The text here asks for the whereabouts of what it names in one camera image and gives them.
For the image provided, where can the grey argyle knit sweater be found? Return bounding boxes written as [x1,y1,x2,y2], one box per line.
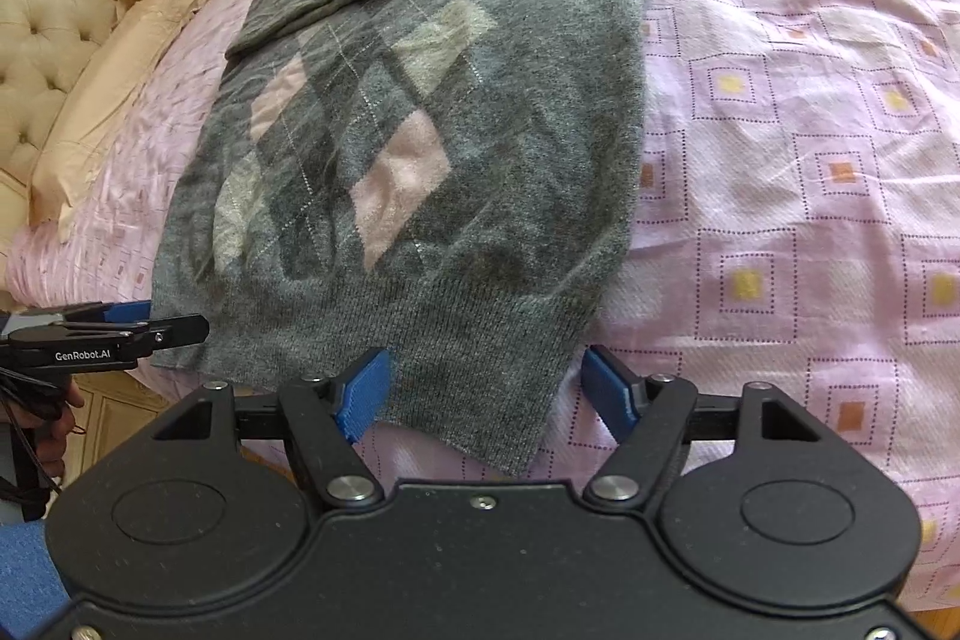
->
[151,0,647,474]

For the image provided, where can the left hand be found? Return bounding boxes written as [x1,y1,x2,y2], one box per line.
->
[25,381,85,479]

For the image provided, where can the beige pillow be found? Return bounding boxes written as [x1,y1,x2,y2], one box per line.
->
[28,0,206,227]

